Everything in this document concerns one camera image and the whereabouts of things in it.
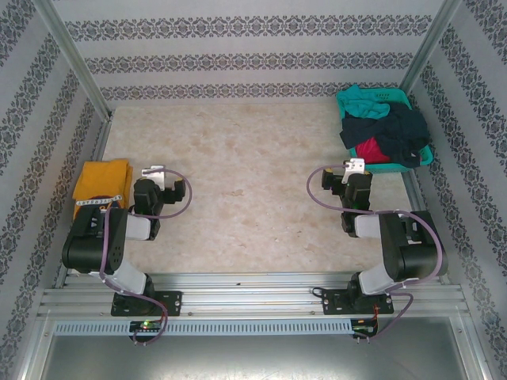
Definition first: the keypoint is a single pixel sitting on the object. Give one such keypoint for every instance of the orange t-shirt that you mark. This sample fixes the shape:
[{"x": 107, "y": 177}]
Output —
[{"x": 103, "y": 182}]

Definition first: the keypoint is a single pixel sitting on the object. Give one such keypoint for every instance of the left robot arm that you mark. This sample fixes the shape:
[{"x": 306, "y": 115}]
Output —
[{"x": 99, "y": 241}]

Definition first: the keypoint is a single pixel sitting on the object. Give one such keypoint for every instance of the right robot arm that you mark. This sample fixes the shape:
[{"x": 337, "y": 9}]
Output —
[{"x": 412, "y": 253}]

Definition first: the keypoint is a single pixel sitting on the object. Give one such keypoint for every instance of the teal plastic basket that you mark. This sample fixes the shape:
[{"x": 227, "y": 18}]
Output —
[{"x": 380, "y": 169}]

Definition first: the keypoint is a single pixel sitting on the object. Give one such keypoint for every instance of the red t-shirt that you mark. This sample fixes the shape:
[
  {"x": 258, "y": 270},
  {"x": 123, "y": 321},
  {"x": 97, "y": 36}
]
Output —
[{"x": 370, "y": 152}]

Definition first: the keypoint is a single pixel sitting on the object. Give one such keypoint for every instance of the navy t-shirt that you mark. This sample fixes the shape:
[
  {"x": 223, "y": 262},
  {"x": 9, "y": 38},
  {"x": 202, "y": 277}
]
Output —
[{"x": 400, "y": 126}]

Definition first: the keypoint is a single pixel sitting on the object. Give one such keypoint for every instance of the teal t-shirt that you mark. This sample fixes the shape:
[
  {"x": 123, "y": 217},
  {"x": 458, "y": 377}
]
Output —
[{"x": 362, "y": 105}]

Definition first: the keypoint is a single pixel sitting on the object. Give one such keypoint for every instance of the small circuit board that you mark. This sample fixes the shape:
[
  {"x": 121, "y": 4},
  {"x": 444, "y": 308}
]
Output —
[
  {"x": 146, "y": 325},
  {"x": 366, "y": 326}
]

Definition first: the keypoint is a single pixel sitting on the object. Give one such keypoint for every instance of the grey metal shelf panel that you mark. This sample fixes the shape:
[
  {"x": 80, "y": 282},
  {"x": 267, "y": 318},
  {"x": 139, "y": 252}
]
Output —
[{"x": 253, "y": 358}]

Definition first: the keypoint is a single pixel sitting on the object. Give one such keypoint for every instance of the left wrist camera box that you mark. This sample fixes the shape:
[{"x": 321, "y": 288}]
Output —
[{"x": 154, "y": 176}]

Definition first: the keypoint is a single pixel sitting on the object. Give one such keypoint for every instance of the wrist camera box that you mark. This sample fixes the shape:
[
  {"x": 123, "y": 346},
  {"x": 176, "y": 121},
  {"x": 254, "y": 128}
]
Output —
[
  {"x": 354, "y": 165},
  {"x": 154, "y": 176}
]

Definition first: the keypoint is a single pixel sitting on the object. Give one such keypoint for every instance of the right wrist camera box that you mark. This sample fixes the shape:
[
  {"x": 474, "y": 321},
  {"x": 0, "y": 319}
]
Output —
[{"x": 354, "y": 165}]

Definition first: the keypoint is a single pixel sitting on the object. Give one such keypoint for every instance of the aluminium table side rail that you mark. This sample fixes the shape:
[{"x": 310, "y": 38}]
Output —
[
  {"x": 425, "y": 190},
  {"x": 99, "y": 146}
]

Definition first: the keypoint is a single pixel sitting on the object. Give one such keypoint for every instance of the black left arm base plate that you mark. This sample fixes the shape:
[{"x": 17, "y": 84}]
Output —
[{"x": 170, "y": 301}]

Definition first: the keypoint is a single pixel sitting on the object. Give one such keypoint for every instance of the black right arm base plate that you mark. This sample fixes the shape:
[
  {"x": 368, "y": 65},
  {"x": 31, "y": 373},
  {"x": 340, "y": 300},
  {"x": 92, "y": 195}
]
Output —
[{"x": 334, "y": 302}]

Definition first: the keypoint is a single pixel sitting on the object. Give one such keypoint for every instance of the aluminium mounting rail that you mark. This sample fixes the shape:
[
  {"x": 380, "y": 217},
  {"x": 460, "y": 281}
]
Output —
[{"x": 245, "y": 295}]

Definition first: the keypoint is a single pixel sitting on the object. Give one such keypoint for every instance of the aluminium frame post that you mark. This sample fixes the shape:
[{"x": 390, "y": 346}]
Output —
[
  {"x": 429, "y": 43},
  {"x": 75, "y": 59}
]

